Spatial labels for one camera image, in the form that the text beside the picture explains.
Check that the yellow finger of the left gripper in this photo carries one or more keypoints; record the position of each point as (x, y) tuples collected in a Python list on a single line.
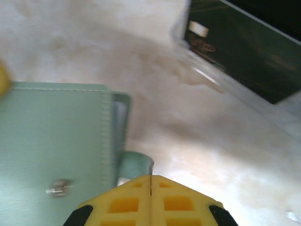
[(3, 77)]

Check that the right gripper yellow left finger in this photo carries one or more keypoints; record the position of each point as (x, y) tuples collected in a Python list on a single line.
[(122, 207)]

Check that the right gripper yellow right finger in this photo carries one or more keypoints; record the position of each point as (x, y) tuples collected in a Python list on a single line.
[(178, 204)]

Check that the green leather card holder wallet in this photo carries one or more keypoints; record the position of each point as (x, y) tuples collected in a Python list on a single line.
[(47, 141)]

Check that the clear acrylic card display stand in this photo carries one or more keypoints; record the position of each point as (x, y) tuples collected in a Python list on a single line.
[(235, 99)]

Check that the black VIP credit card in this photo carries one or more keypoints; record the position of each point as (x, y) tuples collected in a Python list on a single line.
[(247, 58)]

